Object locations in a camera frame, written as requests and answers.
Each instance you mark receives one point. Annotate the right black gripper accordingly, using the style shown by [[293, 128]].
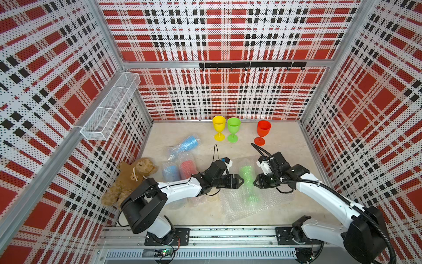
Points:
[[260, 177]]

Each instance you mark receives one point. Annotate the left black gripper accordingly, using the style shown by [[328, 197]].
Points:
[[235, 185]]

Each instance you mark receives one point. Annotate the green glass bundle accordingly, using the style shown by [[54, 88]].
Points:
[[249, 197]]

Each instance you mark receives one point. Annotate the red glass bundle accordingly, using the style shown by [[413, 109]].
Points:
[[187, 168]]

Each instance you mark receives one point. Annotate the red plastic wine glass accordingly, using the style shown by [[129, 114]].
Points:
[[263, 129]]

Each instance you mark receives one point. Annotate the yellow plastic wine glass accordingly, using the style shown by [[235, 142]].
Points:
[[219, 126]]

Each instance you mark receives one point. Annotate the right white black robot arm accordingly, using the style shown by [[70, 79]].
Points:
[[362, 231]]

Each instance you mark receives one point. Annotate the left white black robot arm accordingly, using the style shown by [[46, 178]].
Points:
[[143, 206]]

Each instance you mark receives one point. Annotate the blue glass in bubble wrap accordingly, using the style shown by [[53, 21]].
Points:
[[189, 143]]

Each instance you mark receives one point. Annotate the wrapped light blue glass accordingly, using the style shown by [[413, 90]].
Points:
[[171, 173]]

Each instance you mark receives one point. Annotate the brown teddy bear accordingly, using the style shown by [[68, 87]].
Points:
[[130, 177]]

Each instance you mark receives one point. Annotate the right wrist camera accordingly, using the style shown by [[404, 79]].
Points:
[[264, 165]]

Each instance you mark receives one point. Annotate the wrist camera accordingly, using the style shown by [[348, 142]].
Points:
[[264, 165], [228, 162]]

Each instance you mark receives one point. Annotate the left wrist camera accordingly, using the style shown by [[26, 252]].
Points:
[[228, 162]]

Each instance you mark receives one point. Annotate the black wall hook rail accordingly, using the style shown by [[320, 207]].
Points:
[[246, 65]]

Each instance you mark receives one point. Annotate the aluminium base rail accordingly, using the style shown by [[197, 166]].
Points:
[[215, 245]]

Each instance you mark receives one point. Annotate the white wire mesh basket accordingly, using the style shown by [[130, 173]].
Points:
[[118, 93]]

